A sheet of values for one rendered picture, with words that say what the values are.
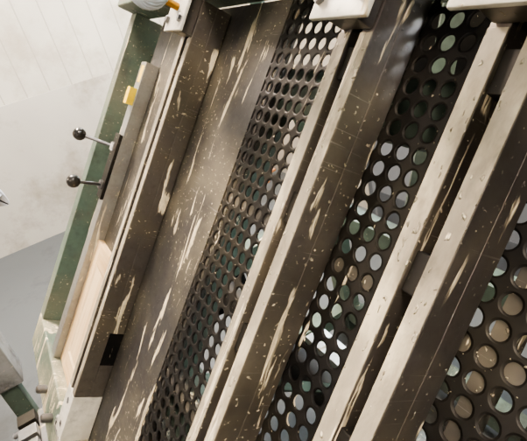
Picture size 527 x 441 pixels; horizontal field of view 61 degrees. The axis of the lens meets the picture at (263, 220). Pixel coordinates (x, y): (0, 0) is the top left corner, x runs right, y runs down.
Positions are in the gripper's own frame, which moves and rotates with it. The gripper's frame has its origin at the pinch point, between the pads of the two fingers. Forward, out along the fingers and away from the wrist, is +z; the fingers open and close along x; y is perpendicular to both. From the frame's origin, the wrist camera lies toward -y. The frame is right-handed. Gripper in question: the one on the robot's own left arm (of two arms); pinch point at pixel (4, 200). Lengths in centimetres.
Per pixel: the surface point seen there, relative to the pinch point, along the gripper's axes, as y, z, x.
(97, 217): 5.8, 22.5, 10.2
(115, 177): 3.1, 20.8, 23.2
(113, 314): 45, 26, 7
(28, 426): 26, 36, -53
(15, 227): -297, 64, -165
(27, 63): -326, 2, -29
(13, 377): 2, 33, -58
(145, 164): 34, 15, 39
